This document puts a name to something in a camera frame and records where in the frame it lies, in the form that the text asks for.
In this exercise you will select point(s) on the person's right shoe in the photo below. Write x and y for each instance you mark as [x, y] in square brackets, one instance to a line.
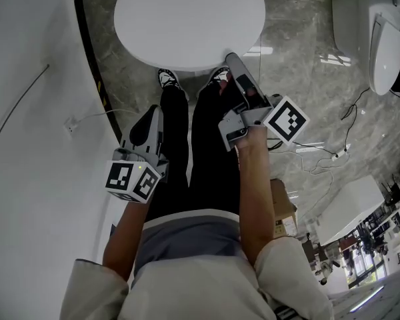
[216, 75]

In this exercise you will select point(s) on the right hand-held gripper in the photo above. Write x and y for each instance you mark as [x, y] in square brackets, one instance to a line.
[286, 118]

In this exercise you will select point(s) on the white wall socket with plug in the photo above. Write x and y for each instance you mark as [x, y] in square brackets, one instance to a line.
[71, 124]

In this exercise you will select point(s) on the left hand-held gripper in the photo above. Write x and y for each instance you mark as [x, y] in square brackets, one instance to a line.
[120, 178]

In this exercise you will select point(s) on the person's black trousers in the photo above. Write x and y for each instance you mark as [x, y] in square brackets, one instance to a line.
[173, 165]

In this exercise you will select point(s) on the person's right hand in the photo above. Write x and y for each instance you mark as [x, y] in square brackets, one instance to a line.
[222, 86]

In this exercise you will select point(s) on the person's shoe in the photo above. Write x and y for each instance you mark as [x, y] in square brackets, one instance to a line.
[166, 78]
[216, 75]

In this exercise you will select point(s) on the person's left shoe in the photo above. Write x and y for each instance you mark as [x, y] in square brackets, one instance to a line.
[166, 78]

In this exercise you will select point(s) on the white toilet lid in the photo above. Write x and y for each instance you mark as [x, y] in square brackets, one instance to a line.
[186, 22]

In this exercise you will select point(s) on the cardboard box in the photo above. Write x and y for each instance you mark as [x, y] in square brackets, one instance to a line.
[281, 198]

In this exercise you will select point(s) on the white one-piece toilet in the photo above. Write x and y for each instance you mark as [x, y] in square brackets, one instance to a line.
[386, 52]

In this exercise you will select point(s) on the white power strip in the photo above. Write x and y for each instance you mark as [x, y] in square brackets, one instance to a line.
[336, 156]

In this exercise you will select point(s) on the white table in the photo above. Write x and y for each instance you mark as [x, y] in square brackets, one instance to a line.
[350, 208]

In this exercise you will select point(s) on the person's left forearm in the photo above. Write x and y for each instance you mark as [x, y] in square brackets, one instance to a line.
[126, 238]

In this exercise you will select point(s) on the person's cream grey shirt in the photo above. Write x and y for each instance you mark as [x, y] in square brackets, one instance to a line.
[193, 288]

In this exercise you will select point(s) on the person's right forearm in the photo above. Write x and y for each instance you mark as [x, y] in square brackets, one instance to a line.
[253, 195]

